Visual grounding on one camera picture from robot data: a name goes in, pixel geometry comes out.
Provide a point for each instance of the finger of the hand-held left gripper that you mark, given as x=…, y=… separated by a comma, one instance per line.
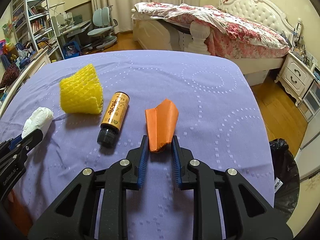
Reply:
x=31, y=140
x=12, y=142

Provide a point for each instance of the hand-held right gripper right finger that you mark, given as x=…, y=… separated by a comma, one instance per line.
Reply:
x=175, y=165

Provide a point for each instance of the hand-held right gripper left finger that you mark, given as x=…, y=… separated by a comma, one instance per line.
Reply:
x=144, y=162

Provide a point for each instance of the white tissue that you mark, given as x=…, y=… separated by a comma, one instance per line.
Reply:
x=38, y=118

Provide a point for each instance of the orange paper wrapper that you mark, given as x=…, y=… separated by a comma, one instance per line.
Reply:
x=161, y=122

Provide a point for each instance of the bin with black bag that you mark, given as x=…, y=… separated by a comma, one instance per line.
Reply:
x=285, y=170

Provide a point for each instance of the orange cloth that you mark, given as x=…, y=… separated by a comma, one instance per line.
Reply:
x=20, y=210

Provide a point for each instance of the orange label bottle black cap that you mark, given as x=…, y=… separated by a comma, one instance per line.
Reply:
x=116, y=110

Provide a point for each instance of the brown fuzzy item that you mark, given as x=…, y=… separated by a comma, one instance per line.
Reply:
x=10, y=76

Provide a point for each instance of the yellow foam net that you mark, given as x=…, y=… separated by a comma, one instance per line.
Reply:
x=80, y=92

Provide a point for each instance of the blue plastic basket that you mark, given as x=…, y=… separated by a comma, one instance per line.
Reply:
x=20, y=47

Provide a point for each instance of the blue stool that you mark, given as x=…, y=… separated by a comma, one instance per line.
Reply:
x=72, y=48

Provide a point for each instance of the colourful paper pinwheel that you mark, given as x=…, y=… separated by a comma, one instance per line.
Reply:
x=8, y=30

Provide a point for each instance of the white bookshelf with books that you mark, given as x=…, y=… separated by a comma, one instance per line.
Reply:
x=37, y=25

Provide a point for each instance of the grey study desk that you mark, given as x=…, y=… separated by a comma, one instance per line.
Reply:
x=77, y=30

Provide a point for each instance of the white storage box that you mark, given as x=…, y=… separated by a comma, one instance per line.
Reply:
x=258, y=77

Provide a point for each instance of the bed with floral bedding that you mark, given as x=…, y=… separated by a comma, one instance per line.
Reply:
x=200, y=33

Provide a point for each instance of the white cabinet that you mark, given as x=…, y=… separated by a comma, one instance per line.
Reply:
x=310, y=145

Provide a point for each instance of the white desk lamp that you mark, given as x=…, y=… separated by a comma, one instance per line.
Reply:
x=56, y=5

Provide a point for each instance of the pale green desk chair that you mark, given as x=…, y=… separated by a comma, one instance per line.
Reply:
x=102, y=17

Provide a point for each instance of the pink floral quilt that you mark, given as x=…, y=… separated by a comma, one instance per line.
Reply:
x=237, y=32

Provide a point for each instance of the white nightstand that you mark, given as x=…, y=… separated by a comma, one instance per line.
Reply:
x=295, y=76

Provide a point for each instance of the translucent plastic drawer unit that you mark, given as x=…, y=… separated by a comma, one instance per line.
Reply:
x=312, y=100

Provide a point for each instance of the cream curtain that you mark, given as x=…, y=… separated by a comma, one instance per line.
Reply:
x=130, y=2

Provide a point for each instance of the white curved bed rail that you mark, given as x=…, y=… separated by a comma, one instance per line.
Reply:
x=27, y=72

